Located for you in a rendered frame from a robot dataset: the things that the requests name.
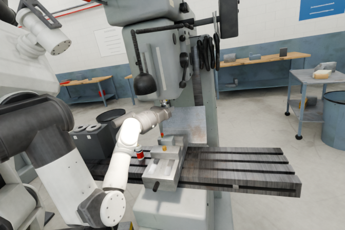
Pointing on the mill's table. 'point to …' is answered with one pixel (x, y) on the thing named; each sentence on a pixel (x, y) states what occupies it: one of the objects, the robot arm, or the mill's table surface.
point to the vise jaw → (156, 151)
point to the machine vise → (166, 168)
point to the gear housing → (142, 4)
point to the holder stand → (93, 140)
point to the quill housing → (157, 56)
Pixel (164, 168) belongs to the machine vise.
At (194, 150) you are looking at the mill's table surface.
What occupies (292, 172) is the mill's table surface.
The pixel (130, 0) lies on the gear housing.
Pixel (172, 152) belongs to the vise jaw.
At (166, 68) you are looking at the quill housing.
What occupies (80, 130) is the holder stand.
